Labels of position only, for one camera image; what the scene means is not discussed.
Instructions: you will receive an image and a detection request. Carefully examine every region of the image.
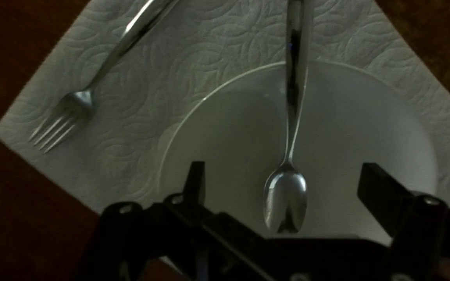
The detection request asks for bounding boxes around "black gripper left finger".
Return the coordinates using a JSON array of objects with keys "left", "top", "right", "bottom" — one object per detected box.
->
[{"left": 78, "top": 161, "right": 267, "bottom": 281}]

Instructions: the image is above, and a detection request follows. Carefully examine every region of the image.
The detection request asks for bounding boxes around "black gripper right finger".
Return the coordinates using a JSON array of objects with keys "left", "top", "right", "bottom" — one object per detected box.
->
[{"left": 358, "top": 162, "right": 450, "bottom": 281}]

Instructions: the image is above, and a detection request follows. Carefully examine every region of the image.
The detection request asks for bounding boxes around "silver metal spoon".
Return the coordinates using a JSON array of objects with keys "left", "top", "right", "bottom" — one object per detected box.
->
[{"left": 264, "top": 0, "right": 311, "bottom": 232}]

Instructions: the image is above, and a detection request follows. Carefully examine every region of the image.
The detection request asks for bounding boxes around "white round plate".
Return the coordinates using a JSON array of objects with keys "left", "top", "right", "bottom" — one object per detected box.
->
[{"left": 159, "top": 62, "right": 437, "bottom": 243}]

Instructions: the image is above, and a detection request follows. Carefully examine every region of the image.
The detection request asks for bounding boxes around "white paper napkin placemat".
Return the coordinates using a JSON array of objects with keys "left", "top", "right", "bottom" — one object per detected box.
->
[{"left": 0, "top": 0, "right": 450, "bottom": 211}]

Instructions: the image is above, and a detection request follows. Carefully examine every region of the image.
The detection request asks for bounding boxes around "dark wooden dining table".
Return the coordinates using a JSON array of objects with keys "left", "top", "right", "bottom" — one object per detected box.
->
[{"left": 0, "top": 0, "right": 450, "bottom": 281}]

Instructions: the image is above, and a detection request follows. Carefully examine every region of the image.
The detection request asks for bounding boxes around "silver metal fork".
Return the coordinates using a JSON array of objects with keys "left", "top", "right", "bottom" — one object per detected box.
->
[{"left": 28, "top": 0, "right": 179, "bottom": 153}]

